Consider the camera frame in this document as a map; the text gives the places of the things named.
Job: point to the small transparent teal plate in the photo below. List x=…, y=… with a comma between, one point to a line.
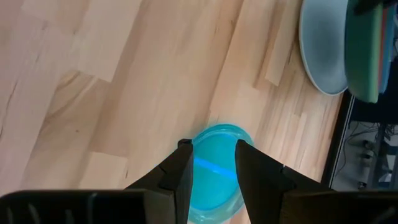
x=214, y=186

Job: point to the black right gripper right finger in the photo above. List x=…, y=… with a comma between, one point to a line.
x=261, y=186

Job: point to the pale white plastic plate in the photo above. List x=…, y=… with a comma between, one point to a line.
x=323, y=46

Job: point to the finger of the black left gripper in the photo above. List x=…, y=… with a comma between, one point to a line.
x=370, y=4

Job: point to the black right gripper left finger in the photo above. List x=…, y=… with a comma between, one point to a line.
x=174, y=186

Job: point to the green plastic plate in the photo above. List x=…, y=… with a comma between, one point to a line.
x=362, y=53

